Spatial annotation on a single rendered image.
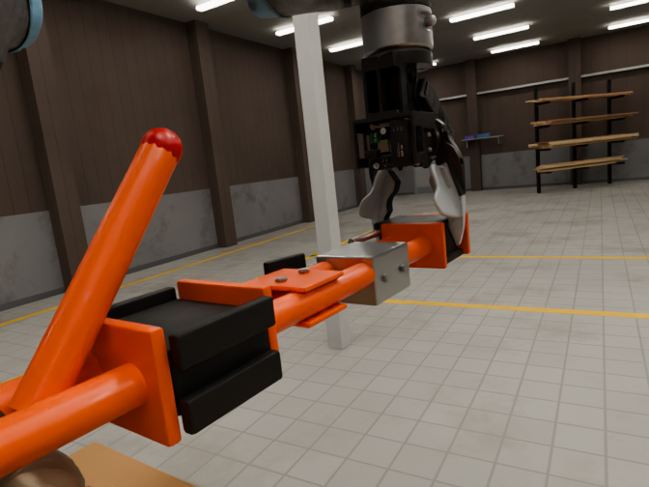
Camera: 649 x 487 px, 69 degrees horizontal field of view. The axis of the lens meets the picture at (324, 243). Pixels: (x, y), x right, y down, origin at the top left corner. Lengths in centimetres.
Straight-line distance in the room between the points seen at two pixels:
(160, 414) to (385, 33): 41
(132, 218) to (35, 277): 672
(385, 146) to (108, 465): 39
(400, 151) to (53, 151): 656
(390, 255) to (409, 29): 23
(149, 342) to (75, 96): 733
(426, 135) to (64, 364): 40
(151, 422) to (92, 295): 7
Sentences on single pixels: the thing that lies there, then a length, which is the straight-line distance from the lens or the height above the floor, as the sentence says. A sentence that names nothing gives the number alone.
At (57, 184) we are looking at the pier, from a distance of 691.
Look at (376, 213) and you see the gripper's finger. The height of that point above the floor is 123.
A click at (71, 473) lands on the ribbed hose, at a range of 30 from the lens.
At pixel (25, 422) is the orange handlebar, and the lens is 23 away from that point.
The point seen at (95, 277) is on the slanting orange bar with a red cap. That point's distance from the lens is 25.
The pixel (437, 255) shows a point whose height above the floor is 119.
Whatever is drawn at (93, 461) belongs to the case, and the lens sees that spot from 48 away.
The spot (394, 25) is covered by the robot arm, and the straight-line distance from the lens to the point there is 52.
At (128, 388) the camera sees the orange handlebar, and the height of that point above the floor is 121.
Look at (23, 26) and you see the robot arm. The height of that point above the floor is 150.
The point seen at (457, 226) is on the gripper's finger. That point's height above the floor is 122.
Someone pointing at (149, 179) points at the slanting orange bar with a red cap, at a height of 130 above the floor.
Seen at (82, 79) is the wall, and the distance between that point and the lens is 766.
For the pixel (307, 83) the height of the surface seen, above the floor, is 183.
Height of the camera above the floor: 130
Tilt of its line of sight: 9 degrees down
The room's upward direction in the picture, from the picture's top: 6 degrees counter-clockwise
